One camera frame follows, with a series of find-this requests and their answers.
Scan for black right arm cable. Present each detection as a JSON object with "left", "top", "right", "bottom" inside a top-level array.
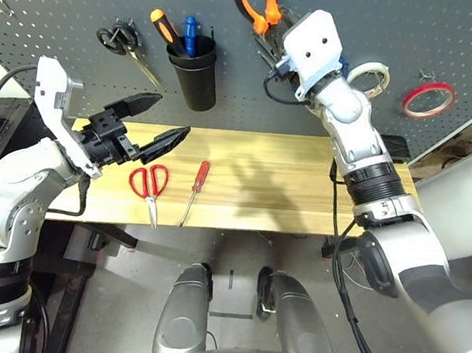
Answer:
[{"left": 309, "top": 161, "right": 415, "bottom": 353}]

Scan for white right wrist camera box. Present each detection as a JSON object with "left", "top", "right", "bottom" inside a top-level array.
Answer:
[{"left": 269, "top": 4, "right": 349, "bottom": 106}]

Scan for orange black handled screwdriver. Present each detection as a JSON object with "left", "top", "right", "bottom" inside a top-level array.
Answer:
[{"left": 145, "top": 8, "right": 196, "bottom": 59}]

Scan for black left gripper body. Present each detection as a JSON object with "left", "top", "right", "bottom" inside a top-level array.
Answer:
[{"left": 75, "top": 103, "right": 147, "bottom": 175}]

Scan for white tape roll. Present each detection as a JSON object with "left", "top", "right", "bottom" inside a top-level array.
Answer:
[{"left": 345, "top": 58, "right": 393, "bottom": 102}]

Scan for white floor cable bundle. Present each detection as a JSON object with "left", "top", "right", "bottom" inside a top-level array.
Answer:
[{"left": 334, "top": 239, "right": 383, "bottom": 292}]

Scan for blue handled screwdriver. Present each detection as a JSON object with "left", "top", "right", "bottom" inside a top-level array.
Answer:
[{"left": 180, "top": 15, "right": 202, "bottom": 58}]

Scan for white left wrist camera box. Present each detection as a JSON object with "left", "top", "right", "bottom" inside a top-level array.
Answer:
[{"left": 24, "top": 55, "right": 116, "bottom": 182}]

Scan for black plastic tool case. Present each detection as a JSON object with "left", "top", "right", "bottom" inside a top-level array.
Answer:
[{"left": 376, "top": 133, "right": 412, "bottom": 165}]

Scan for red handled scissors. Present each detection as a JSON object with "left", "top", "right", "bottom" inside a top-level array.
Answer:
[{"left": 123, "top": 161, "right": 170, "bottom": 229}]

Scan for orange black needle-nose pliers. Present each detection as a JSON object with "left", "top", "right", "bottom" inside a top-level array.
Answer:
[{"left": 221, "top": 0, "right": 289, "bottom": 38}]

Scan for silver robot left leg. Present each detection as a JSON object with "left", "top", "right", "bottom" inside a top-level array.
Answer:
[{"left": 151, "top": 259, "right": 216, "bottom": 353}]

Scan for silver robot right leg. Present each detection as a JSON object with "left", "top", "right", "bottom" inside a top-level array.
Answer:
[{"left": 249, "top": 266, "right": 345, "bottom": 353}]

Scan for silver robot leg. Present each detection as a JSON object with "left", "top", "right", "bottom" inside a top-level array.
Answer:
[
  {"left": 249, "top": 266, "right": 345, "bottom": 353},
  {"left": 151, "top": 259, "right": 216, "bottom": 353}
]

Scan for red handled screwdriver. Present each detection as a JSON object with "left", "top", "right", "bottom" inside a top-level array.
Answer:
[{"left": 177, "top": 158, "right": 212, "bottom": 231}]

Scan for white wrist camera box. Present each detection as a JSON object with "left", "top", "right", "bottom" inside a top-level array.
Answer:
[
  {"left": 269, "top": 4, "right": 349, "bottom": 106},
  {"left": 24, "top": 55, "right": 116, "bottom": 182}
]

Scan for black plastic cup holder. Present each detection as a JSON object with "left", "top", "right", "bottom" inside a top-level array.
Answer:
[{"left": 159, "top": 31, "right": 225, "bottom": 114}]

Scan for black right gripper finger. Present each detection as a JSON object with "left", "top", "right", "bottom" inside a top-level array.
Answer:
[
  {"left": 277, "top": 4, "right": 302, "bottom": 30},
  {"left": 248, "top": 31, "right": 288, "bottom": 71}
]

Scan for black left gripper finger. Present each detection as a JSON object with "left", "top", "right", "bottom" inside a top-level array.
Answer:
[
  {"left": 137, "top": 121, "right": 192, "bottom": 170},
  {"left": 103, "top": 87, "right": 164, "bottom": 125}
]

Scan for dark grey metal pegboard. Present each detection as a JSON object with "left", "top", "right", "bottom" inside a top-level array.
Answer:
[{"left": 0, "top": 0, "right": 472, "bottom": 170}]

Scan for black handled scissors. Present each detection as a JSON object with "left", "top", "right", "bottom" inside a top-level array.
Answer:
[{"left": 91, "top": 15, "right": 169, "bottom": 89}]

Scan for red tape roll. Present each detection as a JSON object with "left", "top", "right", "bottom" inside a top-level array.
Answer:
[{"left": 400, "top": 77, "right": 459, "bottom": 124}]

